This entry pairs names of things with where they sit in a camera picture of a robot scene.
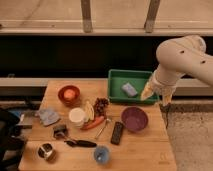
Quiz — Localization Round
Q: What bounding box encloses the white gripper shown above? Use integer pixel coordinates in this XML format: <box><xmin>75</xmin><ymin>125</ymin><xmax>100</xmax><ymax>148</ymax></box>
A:
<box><xmin>140</xmin><ymin>70</ymin><xmax>176</xmax><ymax>106</ymax></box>

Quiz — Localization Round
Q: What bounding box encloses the dark grape bunch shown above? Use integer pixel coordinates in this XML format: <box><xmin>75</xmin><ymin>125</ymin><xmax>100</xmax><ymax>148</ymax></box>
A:
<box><xmin>93</xmin><ymin>98</ymin><xmax>109</xmax><ymax>116</ymax></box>

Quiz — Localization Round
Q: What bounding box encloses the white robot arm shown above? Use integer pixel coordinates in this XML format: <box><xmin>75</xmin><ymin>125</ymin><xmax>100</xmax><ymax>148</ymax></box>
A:
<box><xmin>140</xmin><ymin>35</ymin><xmax>213</xmax><ymax>106</ymax></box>

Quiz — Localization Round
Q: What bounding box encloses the metal cup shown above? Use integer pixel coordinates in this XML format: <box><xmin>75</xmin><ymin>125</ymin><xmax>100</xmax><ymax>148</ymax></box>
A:
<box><xmin>37</xmin><ymin>143</ymin><xmax>56</xmax><ymax>161</ymax></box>

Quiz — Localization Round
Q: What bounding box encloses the green plastic tray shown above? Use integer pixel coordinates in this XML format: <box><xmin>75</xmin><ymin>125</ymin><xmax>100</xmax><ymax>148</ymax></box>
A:
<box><xmin>108</xmin><ymin>69</ymin><xmax>159</xmax><ymax>104</ymax></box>

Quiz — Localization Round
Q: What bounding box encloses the blue sponge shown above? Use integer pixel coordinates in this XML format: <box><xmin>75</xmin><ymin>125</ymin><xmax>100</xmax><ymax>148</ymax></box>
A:
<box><xmin>122</xmin><ymin>83</ymin><xmax>138</xmax><ymax>97</ymax></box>

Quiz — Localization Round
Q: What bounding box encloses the purple bowl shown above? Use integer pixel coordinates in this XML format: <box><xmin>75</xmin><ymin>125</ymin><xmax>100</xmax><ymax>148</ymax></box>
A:
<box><xmin>121</xmin><ymin>107</ymin><xmax>148</xmax><ymax>133</ymax></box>

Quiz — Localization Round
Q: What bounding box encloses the black remote control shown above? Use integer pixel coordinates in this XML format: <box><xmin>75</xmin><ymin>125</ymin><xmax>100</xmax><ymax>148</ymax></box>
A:
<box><xmin>111</xmin><ymin>122</ymin><xmax>124</xmax><ymax>145</ymax></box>

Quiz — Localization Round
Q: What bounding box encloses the metal spoon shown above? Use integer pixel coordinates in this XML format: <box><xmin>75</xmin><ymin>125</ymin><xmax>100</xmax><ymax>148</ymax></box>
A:
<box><xmin>95</xmin><ymin>117</ymin><xmax>112</xmax><ymax>140</ymax></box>

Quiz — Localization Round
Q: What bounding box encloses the orange carrot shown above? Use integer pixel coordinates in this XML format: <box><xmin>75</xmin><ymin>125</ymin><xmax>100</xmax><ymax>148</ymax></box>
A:
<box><xmin>81</xmin><ymin>116</ymin><xmax>105</xmax><ymax>130</ymax></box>

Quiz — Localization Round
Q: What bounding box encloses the small blue bowl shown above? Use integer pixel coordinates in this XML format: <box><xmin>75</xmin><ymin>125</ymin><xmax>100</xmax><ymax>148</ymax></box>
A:
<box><xmin>93</xmin><ymin>146</ymin><xmax>110</xmax><ymax>164</ymax></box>

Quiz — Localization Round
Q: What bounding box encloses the white round container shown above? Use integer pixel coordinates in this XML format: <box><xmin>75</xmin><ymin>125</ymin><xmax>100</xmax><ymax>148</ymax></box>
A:
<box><xmin>69</xmin><ymin>108</ymin><xmax>87</xmax><ymax>127</ymax></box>

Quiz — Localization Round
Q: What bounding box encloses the red bowl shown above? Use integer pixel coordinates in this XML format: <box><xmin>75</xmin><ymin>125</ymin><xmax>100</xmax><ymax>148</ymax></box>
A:
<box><xmin>58</xmin><ymin>85</ymin><xmax>80</xmax><ymax>106</ymax></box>

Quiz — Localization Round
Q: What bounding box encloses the orange ball in bowl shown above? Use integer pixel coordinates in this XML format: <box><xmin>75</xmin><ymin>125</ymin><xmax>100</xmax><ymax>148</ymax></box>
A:
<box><xmin>64</xmin><ymin>89</ymin><xmax>75</xmax><ymax>100</ymax></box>

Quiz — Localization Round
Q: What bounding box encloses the blue grey cloth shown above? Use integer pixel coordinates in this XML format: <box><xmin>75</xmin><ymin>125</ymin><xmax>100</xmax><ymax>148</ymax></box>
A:
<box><xmin>36</xmin><ymin>108</ymin><xmax>60</xmax><ymax>126</ymax></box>

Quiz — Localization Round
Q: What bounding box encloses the black chair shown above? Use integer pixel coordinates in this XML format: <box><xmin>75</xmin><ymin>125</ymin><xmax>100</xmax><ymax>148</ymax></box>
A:
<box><xmin>0</xmin><ymin>108</ymin><xmax>25</xmax><ymax>171</ymax></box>

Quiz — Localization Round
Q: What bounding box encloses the black handled utensil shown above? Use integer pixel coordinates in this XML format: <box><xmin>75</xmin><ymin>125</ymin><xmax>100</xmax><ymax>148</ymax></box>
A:
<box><xmin>64</xmin><ymin>140</ymin><xmax>97</xmax><ymax>148</ymax></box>

